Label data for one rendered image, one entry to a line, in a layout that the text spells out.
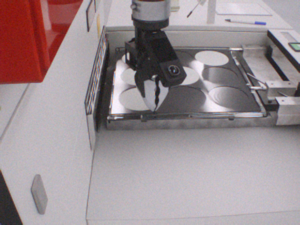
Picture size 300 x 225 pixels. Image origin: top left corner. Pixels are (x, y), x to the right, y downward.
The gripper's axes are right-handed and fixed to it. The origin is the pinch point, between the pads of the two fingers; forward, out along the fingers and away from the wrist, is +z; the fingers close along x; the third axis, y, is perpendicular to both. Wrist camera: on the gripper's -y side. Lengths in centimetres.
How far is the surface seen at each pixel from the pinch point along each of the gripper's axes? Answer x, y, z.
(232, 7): -55, 36, -5
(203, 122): -12.6, -1.9, 7.5
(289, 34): -56, 10, -4
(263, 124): -26.9, -9.3, 8.7
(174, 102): -6.1, 1.8, 1.6
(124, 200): 14.5, -12.9, 9.5
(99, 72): 6.2, 16.7, -2.8
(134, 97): 1.0, 7.9, 1.4
